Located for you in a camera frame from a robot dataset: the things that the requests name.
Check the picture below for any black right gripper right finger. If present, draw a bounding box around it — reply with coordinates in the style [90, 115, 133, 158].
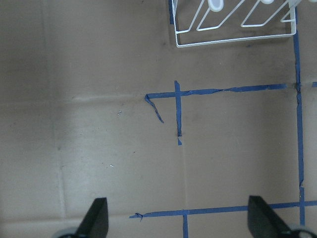
[248, 196, 290, 238]

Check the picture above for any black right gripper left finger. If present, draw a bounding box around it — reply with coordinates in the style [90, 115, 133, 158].
[75, 197, 108, 238]

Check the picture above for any white wire cup rack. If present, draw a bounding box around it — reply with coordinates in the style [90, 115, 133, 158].
[168, 0, 300, 48]

